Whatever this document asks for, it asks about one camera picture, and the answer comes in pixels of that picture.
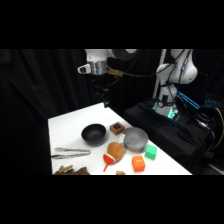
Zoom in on brown orange plush toy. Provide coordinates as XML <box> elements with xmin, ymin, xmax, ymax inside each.
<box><xmin>102</xmin><ymin>141</ymin><xmax>127</xmax><ymax>173</ymax></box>

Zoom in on metal tongs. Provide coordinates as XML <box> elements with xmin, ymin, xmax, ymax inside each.
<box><xmin>50</xmin><ymin>146</ymin><xmax>92</xmax><ymax>160</ymax></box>

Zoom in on green block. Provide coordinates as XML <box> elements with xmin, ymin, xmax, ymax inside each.
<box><xmin>144</xmin><ymin>143</ymin><xmax>158</xmax><ymax>161</ymax></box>

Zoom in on grey metal bowl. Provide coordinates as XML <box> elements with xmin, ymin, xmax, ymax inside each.
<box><xmin>119</xmin><ymin>126</ymin><xmax>150</xmax><ymax>153</ymax></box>

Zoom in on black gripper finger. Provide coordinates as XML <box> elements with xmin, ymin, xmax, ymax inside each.
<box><xmin>102</xmin><ymin>86</ymin><xmax>111</xmax><ymax>109</ymax></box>
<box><xmin>93</xmin><ymin>86</ymin><xmax>102</xmax><ymax>104</ymax></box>

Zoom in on black curtain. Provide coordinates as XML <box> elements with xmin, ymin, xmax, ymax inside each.
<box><xmin>0</xmin><ymin>49</ymin><xmax>224</xmax><ymax>176</ymax></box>

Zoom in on black draped robot stand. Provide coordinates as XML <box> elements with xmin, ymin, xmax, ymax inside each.
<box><xmin>123</xmin><ymin>99</ymin><xmax>216</xmax><ymax>175</ymax></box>

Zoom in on orange block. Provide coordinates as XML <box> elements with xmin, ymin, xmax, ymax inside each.
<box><xmin>131</xmin><ymin>154</ymin><xmax>147</xmax><ymax>173</ymax></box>

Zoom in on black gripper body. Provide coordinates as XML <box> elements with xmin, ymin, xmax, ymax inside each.
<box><xmin>91</xmin><ymin>73</ymin><xmax>111</xmax><ymax>89</ymax></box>

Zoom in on brown striped plush tiger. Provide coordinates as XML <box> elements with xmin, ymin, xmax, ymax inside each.
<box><xmin>52</xmin><ymin>164</ymin><xmax>91</xmax><ymax>176</ymax></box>

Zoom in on yellow cable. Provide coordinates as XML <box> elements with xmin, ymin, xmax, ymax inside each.
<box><xmin>213</xmin><ymin>107</ymin><xmax>224</xmax><ymax>153</ymax></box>

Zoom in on blue lit device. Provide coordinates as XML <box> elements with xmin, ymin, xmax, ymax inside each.
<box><xmin>176</xmin><ymin>91</ymin><xmax>201</xmax><ymax>111</ymax></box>

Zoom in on black bowl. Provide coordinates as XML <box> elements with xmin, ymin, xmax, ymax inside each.
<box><xmin>80</xmin><ymin>123</ymin><xmax>108</xmax><ymax>146</ymax></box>

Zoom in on brown box with blue dot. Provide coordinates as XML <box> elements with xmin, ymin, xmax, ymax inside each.
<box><xmin>109</xmin><ymin>121</ymin><xmax>126</xmax><ymax>136</ymax></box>

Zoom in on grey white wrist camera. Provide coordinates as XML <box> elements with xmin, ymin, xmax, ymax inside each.
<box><xmin>77</xmin><ymin>62</ymin><xmax>93</xmax><ymax>75</ymax></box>

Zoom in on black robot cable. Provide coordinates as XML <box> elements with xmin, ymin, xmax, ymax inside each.
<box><xmin>109</xmin><ymin>49</ymin><xmax>192</xmax><ymax>80</ymax></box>

